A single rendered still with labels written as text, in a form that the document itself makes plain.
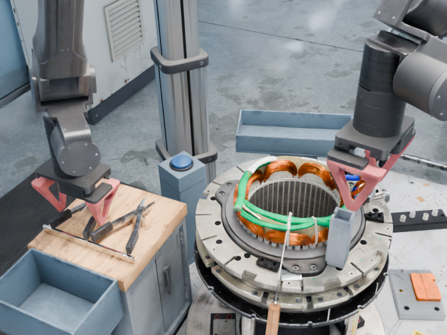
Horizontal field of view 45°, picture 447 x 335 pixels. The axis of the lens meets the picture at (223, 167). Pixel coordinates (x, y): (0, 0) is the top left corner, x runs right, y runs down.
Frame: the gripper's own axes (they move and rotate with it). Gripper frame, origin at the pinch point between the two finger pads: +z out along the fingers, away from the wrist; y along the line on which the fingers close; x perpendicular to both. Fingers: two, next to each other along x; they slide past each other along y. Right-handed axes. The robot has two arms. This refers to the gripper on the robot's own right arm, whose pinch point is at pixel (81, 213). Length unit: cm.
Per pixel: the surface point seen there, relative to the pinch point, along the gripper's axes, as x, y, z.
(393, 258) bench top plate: 43, 49, 29
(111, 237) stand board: -0.5, 5.9, 2.8
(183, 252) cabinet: 11.2, 12.7, 13.7
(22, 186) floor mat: 100, -130, 108
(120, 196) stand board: 9.1, 1.4, 2.7
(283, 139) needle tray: 38.7, 21.9, 1.9
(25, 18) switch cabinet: 161, -167, 48
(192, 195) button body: 24.4, 7.8, 11.2
